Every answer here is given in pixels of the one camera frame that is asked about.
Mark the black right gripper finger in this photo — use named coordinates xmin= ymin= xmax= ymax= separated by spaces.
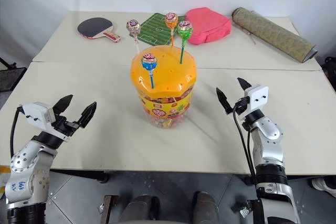
xmin=216 ymin=87 xmax=233 ymax=115
xmin=237 ymin=77 xmax=253 ymax=91

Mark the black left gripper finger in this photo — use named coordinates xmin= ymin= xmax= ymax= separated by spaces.
xmin=51 ymin=94 xmax=74 ymax=118
xmin=77 ymin=101 xmax=97 ymax=129

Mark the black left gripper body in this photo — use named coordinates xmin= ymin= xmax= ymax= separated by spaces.
xmin=50 ymin=115 xmax=80 ymax=138

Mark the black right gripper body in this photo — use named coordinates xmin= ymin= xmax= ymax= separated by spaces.
xmin=232 ymin=97 xmax=250 ymax=116

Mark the lollipop jar with orange lid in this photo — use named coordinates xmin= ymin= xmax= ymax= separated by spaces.
xmin=130 ymin=45 xmax=197 ymax=128

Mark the green wrapped lollipop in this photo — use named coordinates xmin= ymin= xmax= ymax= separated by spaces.
xmin=177 ymin=20 xmax=194 ymax=65

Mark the blue wrapped lollipop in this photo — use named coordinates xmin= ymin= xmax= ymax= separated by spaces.
xmin=141 ymin=52 xmax=158 ymax=89

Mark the orange wrapped lollipop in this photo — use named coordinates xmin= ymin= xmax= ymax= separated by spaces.
xmin=164 ymin=12 xmax=179 ymax=48

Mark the purple wrapped lollipop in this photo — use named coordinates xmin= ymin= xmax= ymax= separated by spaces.
xmin=126 ymin=19 xmax=141 ymax=55

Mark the rolled patterned mat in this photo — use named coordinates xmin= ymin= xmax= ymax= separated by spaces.
xmin=231 ymin=7 xmax=318 ymax=64

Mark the black metal stand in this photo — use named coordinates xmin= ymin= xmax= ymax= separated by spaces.
xmin=0 ymin=57 xmax=28 ymax=92

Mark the pink fabric pouch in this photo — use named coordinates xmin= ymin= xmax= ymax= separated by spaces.
xmin=185 ymin=8 xmax=232 ymax=46

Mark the black table tennis paddle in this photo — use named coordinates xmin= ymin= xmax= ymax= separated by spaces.
xmin=77 ymin=17 xmax=122 ymax=43

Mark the black object at table side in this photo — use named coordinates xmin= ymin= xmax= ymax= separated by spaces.
xmin=324 ymin=56 xmax=336 ymax=78

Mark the green soccer field mat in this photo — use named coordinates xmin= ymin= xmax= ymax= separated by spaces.
xmin=138 ymin=12 xmax=191 ymax=46

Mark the dark rounded shape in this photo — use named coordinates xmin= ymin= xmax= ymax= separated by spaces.
xmin=193 ymin=191 xmax=220 ymax=224

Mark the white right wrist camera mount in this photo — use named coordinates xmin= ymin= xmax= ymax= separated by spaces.
xmin=244 ymin=84 xmax=270 ymax=116

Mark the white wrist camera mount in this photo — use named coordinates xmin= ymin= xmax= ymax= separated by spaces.
xmin=22 ymin=101 xmax=70 ymax=142
xmin=244 ymin=84 xmax=270 ymax=116

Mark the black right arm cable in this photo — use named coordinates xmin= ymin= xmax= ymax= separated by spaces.
xmin=232 ymin=103 xmax=260 ymax=204

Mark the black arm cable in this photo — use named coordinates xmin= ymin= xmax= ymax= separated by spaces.
xmin=9 ymin=105 xmax=26 ymax=158
xmin=232 ymin=103 xmax=260 ymax=204

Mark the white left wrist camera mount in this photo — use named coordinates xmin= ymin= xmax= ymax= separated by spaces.
xmin=22 ymin=101 xmax=70 ymax=142

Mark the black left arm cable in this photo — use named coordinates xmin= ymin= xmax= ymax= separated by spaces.
xmin=9 ymin=105 xmax=26 ymax=158

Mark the black table frame bracket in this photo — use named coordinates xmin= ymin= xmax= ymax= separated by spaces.
xmin=98 ymin=171 xmax=110 ymax=184

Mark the rusty metal bracket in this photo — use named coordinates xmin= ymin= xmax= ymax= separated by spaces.
xmin=101 ymin=194 xmax=119 ymax=224

